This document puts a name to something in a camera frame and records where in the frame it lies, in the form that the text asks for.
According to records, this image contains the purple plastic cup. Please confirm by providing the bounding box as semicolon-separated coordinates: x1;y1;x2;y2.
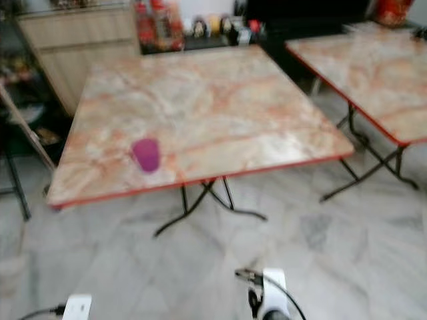
132;138;161;174

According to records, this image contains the marble top folding table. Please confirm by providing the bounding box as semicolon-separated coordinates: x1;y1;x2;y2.
45;45;354;237
286;23;427;202

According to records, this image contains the black television screen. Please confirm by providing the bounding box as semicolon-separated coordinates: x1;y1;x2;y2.
244;0;374;27

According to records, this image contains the dark metal shelf rack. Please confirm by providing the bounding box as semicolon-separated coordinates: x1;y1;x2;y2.
0;17;71;147

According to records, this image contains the light wooden cabinet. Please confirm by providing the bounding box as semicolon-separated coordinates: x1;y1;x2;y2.
17;5;141;117

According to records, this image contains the red round container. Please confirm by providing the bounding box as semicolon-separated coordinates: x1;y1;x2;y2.
374;0;416;27

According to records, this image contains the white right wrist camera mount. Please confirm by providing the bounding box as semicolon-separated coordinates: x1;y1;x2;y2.
260;268;289;320

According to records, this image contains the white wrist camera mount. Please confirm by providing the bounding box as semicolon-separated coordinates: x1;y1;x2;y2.
62;294;93;320
260;268;289;320

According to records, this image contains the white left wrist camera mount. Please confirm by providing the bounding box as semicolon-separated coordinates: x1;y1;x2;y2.
62;294;93;320

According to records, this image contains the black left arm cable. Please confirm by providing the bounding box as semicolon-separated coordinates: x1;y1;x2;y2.
19;305;66;320

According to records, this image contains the wooden broom handle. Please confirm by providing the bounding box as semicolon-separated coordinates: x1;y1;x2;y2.
0;87;57;171

